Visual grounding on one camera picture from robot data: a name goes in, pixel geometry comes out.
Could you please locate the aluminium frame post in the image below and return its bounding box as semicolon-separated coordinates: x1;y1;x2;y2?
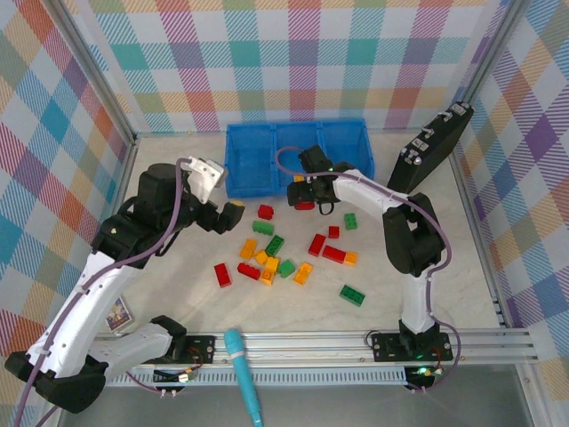
52;0;140;148
460;0;529;108

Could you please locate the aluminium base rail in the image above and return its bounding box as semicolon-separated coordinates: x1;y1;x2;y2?
88;327;540;369

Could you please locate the small printed picture card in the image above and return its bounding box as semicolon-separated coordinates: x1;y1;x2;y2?
104;296;137;331

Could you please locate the grey slotted cable duct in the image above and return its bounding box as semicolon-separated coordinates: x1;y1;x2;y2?
106;369;408;387

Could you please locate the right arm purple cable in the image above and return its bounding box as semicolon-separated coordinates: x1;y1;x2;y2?
274;145;463;395

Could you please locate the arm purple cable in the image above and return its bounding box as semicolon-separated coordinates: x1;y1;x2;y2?
274;145;463;395
11;157;201;427

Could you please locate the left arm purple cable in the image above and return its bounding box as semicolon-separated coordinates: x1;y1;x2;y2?
11;157;201;427

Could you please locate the black case with metal latches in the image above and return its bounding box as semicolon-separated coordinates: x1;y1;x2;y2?
385;101;476;196

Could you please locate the blue three-compartment bin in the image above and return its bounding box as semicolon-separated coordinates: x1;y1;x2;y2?
224;117;377;200

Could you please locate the teal toy microphone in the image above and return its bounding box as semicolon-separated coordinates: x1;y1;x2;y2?
222;327;264;427

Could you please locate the aluminium frame side bar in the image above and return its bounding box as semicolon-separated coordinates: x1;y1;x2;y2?
448;150;512;330
106;135;140;223

